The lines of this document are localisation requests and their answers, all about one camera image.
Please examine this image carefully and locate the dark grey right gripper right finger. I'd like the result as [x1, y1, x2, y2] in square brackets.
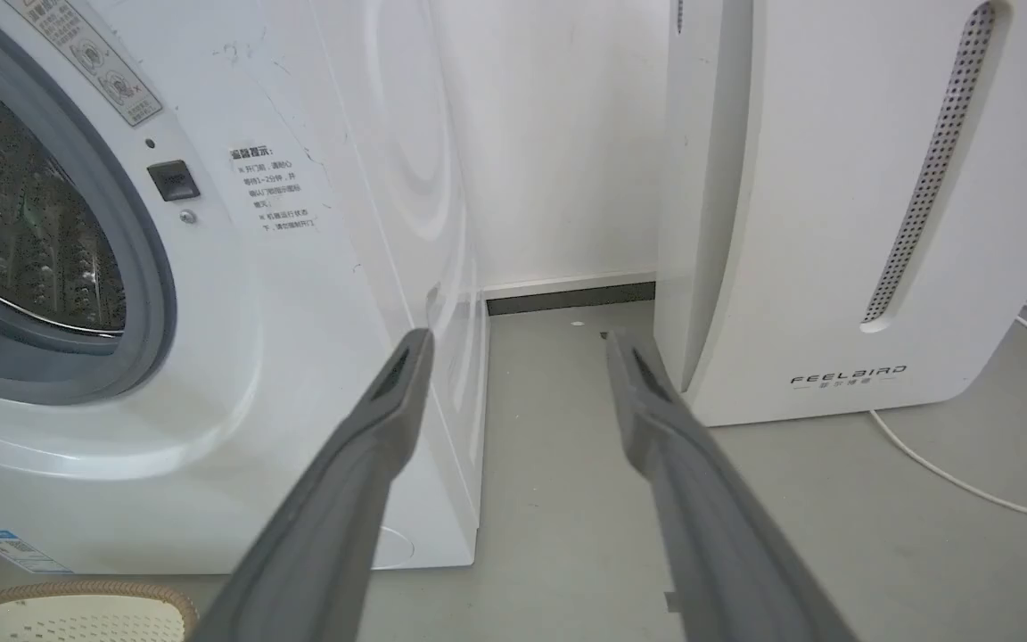
[604, 331, 859, 642]

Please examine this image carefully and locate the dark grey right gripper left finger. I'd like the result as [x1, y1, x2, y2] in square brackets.
[189, 328, 436, 642]

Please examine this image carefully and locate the white front-load washing machine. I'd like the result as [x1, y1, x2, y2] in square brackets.
[0, 0, 489, 575]

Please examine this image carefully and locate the cream perforated laundry basket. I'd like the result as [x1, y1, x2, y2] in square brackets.
[0, 580, 200, 642]

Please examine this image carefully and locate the steel washing drum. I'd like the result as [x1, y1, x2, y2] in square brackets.
[0, 55, 127, 334]

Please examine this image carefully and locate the dark skirting board strip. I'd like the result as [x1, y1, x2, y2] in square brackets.
[486, 282, 657, 317]

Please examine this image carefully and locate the grey rubber door seal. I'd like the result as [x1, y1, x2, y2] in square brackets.
[0, 0, 178, 407]

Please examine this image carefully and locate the white air purifier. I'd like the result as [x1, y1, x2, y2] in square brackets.
[653, 0, 1027, 427]

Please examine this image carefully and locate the white power cable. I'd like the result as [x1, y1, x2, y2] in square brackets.
[868, 243, 1027, 520]

